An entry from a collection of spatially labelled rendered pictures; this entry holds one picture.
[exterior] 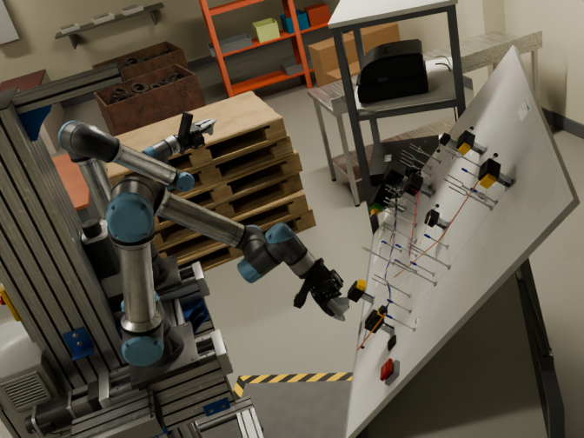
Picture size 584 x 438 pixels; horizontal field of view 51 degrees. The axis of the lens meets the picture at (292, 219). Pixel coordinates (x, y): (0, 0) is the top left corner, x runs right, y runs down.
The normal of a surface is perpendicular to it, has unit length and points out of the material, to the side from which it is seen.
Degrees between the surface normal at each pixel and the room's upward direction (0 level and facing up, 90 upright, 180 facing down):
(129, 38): 90
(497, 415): 0
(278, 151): 90
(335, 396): 0
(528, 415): 0
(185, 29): 90
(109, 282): 90
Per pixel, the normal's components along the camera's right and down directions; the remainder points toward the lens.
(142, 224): 0.16, 0.33
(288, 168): 0.37, 0.38
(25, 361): -0.23, -0.85
